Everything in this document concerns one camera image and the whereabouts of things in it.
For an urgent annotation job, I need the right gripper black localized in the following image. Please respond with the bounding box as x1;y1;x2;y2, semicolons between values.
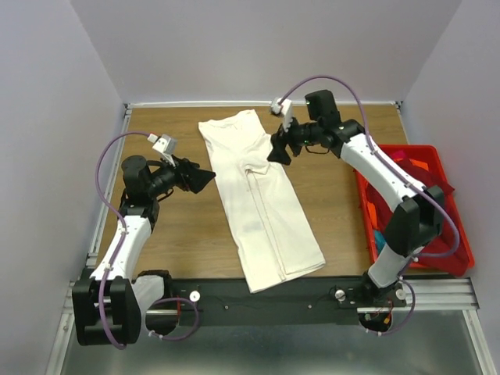
266;111;321;166

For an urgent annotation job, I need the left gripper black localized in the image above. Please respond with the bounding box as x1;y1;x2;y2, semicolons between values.
147;152;216;198

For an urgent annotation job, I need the white t shirt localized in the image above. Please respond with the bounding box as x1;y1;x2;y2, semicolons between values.
198;109;326;293

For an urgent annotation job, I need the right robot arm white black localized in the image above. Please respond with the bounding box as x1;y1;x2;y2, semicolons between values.
267;90;445;306

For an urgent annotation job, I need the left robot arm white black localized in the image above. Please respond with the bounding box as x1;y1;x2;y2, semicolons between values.
72;155;216;349

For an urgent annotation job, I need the teal t shirt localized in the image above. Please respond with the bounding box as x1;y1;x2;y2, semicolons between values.
373;230;386;255

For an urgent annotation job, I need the orange t shirt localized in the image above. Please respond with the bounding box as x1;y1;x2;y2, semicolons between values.
363;151;430;231

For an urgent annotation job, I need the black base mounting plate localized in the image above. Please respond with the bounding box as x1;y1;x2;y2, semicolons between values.
146;276;406;334

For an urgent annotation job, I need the dark red t shirt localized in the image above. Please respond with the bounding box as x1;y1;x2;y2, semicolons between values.
355;154;473;277

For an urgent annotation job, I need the red plastic bin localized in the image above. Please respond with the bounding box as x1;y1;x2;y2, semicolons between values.
355;145;475;277

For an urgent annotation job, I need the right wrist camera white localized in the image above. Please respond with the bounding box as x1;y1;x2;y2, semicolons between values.
270;97;293;134

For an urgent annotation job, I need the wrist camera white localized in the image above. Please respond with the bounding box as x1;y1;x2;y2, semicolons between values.
147;134;177;166
270;97;293;134

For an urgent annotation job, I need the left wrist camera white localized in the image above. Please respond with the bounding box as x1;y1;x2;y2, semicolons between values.
147;134;177;166

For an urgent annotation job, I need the aluminium table frame rail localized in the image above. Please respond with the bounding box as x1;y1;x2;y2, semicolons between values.
45;103;132;375

